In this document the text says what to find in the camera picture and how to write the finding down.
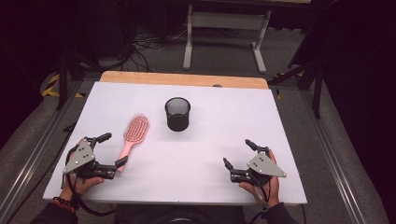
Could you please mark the person's dark clothing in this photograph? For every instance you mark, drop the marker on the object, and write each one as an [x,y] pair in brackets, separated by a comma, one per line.
[179,214]

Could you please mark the aluminium floor rail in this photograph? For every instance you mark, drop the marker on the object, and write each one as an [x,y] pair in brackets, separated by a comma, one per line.
[34,149]
[331,149]

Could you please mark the wooden table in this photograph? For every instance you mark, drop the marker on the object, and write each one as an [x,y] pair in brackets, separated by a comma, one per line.
[183,79]

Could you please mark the black mesh pen holder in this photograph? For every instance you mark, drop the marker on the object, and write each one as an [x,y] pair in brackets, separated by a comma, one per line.
[177,114]

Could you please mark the person's left hand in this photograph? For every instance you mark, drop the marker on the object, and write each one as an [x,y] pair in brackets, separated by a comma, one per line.
[81,183]

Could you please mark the white table mat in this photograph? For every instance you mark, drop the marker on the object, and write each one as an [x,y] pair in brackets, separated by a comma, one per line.
[186,161]

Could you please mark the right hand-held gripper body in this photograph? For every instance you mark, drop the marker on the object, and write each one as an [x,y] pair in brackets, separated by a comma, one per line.
[261,168]

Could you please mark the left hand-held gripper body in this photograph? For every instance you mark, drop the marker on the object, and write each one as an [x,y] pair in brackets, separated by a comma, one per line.
[81,157]

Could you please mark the black tripod stand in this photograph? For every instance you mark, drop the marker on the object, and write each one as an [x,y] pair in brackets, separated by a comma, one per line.
[306,76]
[70,67]

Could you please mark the person's right hand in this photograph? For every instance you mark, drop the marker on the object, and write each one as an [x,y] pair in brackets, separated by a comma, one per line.
[271,189]

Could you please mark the white metal table frame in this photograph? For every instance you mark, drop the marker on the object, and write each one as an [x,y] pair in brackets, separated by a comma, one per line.
[224,21]

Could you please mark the pink hairbrush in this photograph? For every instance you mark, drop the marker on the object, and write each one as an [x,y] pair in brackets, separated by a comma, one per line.
[135,134]

